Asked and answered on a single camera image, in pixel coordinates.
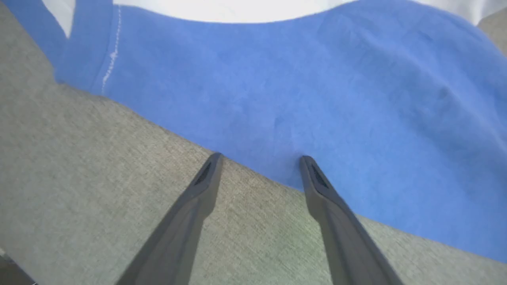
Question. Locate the grey fabric sofa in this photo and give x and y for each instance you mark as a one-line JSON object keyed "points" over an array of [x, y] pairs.
{"points": [[79, 178]]}

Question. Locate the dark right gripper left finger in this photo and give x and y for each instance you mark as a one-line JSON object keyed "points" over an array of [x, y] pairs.
{"points": [[174, 245]]}

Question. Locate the blue and white t-shirt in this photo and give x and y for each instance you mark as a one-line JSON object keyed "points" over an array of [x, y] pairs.
{"points": [[317, 99]]}

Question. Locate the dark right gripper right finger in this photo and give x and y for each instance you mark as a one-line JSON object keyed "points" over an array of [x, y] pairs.
{"points": [[348, 249]]}

